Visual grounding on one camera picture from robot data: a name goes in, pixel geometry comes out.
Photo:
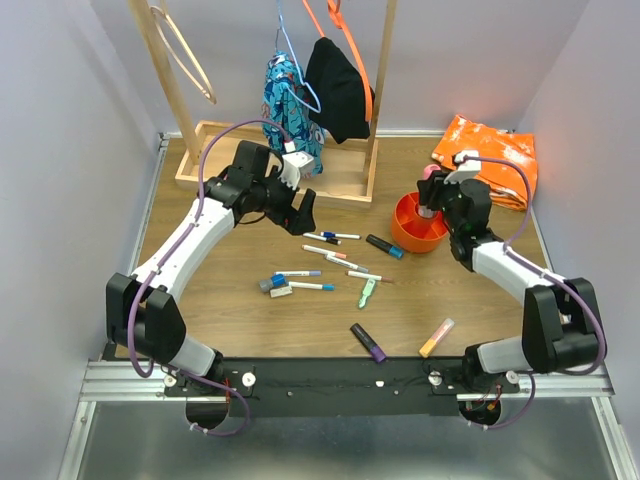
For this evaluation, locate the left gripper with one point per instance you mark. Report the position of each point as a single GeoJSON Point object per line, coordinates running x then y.
{"type": "Point", "coordinates": [293, 220]}

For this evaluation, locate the white pen dark-blue cap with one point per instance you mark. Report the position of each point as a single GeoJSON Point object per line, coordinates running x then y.
{"type": "Point", "coordinates": [328, 234]}

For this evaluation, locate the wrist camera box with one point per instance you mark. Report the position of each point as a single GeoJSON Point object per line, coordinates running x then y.
{"type": "Point", "coordinates": [466, 166]}
{"type": "Point", "coordinates": [296, 165]}

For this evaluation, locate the glue tube pink cap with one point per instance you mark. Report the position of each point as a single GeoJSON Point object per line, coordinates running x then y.
{"type": "Point", "coordinates": [423, 209]}

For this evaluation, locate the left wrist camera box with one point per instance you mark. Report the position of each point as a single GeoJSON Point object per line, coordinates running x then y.
{"type": "Point", "coordinates": [296, 165]}

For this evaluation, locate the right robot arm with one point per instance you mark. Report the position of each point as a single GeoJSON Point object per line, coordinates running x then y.
{"type": "Point", "coordinates": [561, 328]}

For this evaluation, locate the blue wire hanger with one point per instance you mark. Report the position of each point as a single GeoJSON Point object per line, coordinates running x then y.
{"type": "Point", "coordinates": [315, 106]}

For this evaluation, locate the blue shark-print garment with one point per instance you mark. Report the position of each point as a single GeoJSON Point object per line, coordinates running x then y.
{"type": "Point", "coordinates": [284, 103]}

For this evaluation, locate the white pen lilac cap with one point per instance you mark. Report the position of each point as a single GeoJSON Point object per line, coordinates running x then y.
{"type": "Point", "coordinates": [299, 273]}

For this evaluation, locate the wooden clothes hanger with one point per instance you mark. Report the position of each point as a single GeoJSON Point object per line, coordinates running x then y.
{"type": "Point", "coordinates": [182, 53]}

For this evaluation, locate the white pen light-blue cap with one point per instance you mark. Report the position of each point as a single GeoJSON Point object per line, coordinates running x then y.
{"type": "Point", "coordinates": [311, 286]}

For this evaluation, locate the grey blue glue stick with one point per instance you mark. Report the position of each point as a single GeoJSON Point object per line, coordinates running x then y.
{"type": "Point", "coordinates": [273, 282]}

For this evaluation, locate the orange plastic hanger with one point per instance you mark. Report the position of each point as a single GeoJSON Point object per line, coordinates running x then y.
{"type": "Point", "coordinates": [335, 14]}

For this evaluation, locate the black highlighter purple cap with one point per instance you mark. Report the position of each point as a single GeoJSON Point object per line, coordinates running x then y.
{"type": "Point", "coordinates": [371, 346]}

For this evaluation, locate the green translucent correction pen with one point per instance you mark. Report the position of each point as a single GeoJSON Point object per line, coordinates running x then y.
{"type": "Point", "coordinates": [366, 293]}

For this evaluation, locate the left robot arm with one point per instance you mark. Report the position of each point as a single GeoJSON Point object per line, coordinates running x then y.
{"type": "Point", "coordinates": [142, 311]}

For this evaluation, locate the aluminium frame rail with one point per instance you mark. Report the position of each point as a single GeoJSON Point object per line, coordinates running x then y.
{"type": "Point", "coordinates": [113, 380]}

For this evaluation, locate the black garment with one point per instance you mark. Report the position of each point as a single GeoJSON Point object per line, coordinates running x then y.
{"type": "Point", "coordinates": [340, 90]}

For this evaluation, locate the orange folded cloth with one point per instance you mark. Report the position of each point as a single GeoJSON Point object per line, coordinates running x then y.
{"type": "Point", "coordinates": [507, 187]}

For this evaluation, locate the black highlighter blue cap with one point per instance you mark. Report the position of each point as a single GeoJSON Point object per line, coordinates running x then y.
{"type": "Point", "coordinates": [385, 246]}

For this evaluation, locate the white eraser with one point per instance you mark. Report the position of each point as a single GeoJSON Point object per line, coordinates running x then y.
{"type": "Point", "coordinates": [281, 291]}

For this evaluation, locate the orange pink highlighter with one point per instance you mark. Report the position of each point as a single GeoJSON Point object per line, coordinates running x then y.
{"type": "Point", "coordinates": [429, 346]}

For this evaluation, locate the white pen black cap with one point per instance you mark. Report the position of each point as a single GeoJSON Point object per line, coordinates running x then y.
{"type": "Point", "coordinates": [321, 238]}

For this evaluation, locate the white pen brown cap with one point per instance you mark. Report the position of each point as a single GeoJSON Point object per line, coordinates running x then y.
{"type": "Point", "coordinates": [368, 276]}

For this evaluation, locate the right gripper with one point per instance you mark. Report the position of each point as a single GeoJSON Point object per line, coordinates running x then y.
{"type": "Point", "coordinates": [429, 190]}

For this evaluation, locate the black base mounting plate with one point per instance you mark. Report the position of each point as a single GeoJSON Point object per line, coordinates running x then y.
{"type": "Point", "coordinates": [354, 386]}

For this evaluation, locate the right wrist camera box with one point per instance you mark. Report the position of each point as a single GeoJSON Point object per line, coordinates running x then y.
{"type": "Point", "coordinates": [466, 166]}

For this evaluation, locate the orange round divided organizer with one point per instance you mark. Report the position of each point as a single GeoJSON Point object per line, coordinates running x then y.
{"type": "Point", "coordinates": [412, 232]}

